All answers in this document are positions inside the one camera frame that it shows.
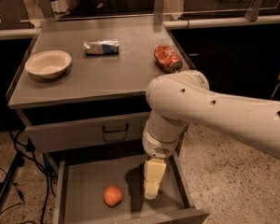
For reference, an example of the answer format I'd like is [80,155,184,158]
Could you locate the orange fruit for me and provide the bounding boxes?
[103,185,123,207]

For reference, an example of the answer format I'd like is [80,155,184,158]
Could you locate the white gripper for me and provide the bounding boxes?
[142,130,175,200]

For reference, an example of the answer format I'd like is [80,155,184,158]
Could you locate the crushed orange soda can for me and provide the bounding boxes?
[154,45,183,74]

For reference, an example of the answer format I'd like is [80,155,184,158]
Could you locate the white bowl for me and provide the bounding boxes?
[25,50,72,79]

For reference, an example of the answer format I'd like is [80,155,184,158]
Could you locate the black stand leg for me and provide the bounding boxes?
[0,151,22,207]

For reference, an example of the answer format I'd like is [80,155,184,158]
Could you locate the white blue snack packet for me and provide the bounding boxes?
[83,40,119,55]

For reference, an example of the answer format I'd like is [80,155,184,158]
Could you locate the white horizontal rail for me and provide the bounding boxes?
[163,15,280,30]

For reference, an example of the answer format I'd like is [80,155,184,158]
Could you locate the grey drawer cabinet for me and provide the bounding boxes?
[5,15,197,166]

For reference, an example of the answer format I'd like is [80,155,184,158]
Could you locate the black drawer handle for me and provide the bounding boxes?
[102,123,129,133]

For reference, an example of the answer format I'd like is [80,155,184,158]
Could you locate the grey middle rail post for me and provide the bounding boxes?
[153,0,164,24]

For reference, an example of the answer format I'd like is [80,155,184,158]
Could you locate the grey left rail post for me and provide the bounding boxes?
[36,0,55,21]

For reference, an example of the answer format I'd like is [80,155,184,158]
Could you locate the grey right rail post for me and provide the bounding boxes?
[245,0,263,21]

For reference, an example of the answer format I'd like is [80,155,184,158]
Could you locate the grey rail post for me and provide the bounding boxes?
[153,0,164,24]
[245,0,263,21]
[36,0,55,21]

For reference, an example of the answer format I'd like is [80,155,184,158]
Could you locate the black floor cables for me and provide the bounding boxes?
[0,129,58,224]

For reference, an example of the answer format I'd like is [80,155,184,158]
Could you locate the grey top drawer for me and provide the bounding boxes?
[26,112,149,153]

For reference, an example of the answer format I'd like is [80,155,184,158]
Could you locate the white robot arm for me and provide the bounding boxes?
[143,70,280,200]

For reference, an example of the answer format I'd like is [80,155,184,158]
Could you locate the open grey middle drawer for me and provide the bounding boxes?
[52,147,209,224]

